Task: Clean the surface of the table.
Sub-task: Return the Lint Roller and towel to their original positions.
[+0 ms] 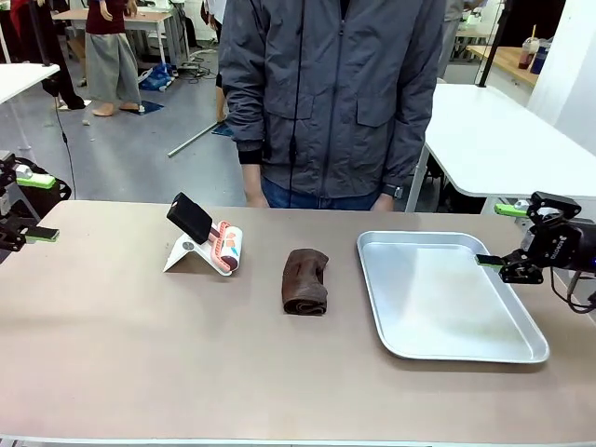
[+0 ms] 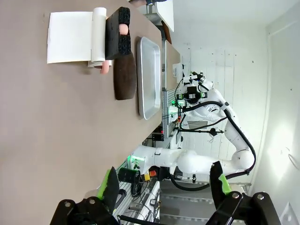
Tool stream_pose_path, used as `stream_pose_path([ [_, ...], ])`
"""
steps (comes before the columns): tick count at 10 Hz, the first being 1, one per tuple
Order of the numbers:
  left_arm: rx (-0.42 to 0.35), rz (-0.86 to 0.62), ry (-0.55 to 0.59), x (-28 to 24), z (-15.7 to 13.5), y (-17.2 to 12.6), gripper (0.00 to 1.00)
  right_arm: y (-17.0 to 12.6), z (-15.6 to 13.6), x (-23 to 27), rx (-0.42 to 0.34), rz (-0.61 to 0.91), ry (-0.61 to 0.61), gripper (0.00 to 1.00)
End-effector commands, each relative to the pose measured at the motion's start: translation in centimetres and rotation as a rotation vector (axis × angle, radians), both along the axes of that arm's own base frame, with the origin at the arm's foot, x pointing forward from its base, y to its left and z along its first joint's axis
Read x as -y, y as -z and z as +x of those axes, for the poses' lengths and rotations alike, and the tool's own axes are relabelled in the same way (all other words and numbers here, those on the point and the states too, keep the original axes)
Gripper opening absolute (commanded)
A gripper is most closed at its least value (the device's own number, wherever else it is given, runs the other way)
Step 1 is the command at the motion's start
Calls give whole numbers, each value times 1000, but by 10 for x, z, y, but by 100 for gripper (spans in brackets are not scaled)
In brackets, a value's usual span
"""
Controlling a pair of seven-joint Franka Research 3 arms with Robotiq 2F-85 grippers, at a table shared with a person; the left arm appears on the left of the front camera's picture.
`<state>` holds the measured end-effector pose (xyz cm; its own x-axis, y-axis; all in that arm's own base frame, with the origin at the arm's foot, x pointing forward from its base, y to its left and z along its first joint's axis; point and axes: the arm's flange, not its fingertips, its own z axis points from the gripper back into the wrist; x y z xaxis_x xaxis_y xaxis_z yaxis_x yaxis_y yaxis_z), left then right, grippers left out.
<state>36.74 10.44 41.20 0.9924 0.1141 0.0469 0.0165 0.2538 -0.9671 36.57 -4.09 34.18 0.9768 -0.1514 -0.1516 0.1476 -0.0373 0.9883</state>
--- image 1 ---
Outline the person's left forearm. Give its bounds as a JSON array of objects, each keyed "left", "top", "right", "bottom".
[{"left": 384, "top": 102, "right": 439, "bottom": 187}]

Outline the person's right forearm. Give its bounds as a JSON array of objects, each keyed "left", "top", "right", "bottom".
[{"left": 227, "top": 92, "right": 267, "bottom": 181}]

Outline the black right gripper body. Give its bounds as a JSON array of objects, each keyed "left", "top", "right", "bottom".
[{"left": 523, "top": 218, "right": 596, "bottom": 271}]

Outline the pink lint roller black handle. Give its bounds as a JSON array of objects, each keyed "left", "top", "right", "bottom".
[{"left": 166, "top": 191, "right": 246, "bottom": 274}]

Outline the dark brown cloth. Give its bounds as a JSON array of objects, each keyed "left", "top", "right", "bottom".
[{"left": 280, "top": 248, "right": 331, "bottom": 317}]

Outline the person's right hand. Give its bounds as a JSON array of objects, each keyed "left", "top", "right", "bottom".
[{"left": 245, "top": 172, "right": 271, "bottom": 209}]

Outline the wooden workbench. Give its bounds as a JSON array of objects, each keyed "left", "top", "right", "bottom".
[{"left": 465, "top": 44, "right": 541, "bottom": 89}]

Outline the small white side table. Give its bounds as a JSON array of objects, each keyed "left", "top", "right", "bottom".
[{"left": 0, "top": 62, "right": 61, "bottom": 155}]

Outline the large white side table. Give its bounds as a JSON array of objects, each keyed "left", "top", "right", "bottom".
[{"left": 404, "top": 82, "right": 596, "bottom": 215}]

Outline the metal bar on floor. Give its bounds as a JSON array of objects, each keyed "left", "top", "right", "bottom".
[{"left": 167, "top": 120, "right": 225, "bottom": 158}]

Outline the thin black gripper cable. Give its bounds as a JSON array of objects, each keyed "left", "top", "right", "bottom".
[{"left": 550, "top": 267, "right": 596, "bottom": 314}]

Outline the person in grey trousers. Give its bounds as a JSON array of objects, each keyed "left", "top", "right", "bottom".
[{"left": 441, "top": 0, "right": 467, "bottom": 78}]

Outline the white folded roller stand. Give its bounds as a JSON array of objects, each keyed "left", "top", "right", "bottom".
[{"left": 162, "top": 235, "right": 234, "bottom": 278}]

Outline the drink cup with straw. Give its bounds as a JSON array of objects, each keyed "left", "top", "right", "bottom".
[{"left": 520, "top": 23, "right": 541, "bottom": 71}]

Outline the silver metal tray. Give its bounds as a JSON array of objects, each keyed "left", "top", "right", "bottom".
[{"left": 357, "top": 230, "right": 550, "bottom": 363}]

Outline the wooden top background table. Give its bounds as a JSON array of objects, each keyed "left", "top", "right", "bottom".
[{"left": 50, "top": 7, "right": 190, "bottom": 64}]

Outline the red hanging garment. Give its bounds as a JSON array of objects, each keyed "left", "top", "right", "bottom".
[{"left": 8, "top": 0, "right": 36, "bottom": 64}]

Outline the mannequin in grey skirt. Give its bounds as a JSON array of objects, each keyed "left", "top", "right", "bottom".
[{"left": 85, "top": 0, "right": 142, "bottom": 117}]

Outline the figure in black trousers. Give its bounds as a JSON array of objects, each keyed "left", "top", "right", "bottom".
[{"left": 27, "top": 0, "right": 88, "bottom": 112}]

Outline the blue plastic bag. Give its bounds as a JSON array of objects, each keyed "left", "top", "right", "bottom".
[{"left": 138, "top": 62, "right": 177, "bottom": 93}]

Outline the blue container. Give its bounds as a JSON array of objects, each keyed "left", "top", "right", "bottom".
[{"left": 530, "top": 46, "right": 551, "bottom": 75}]

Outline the thin black floor cable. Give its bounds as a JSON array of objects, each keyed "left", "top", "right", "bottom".
[{"left": 53, "top": 90, "right": 77, "bottom": 199}]

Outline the black pole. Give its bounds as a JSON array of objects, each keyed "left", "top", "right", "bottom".
[{"left": 476, "top": 0, "right": 509, "bottom": 89}]

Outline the person in grey jacket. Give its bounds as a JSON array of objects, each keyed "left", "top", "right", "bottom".
[{"left": 217, "top": 0, "right": 447, "bottom": 210}]

